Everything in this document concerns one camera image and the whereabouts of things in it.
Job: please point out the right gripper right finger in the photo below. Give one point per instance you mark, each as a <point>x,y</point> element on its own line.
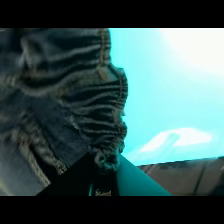
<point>136,181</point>

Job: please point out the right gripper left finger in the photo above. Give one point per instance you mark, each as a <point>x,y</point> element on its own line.
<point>73,181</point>

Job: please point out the dark jeans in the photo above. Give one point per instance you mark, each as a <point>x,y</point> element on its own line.
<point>56,93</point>

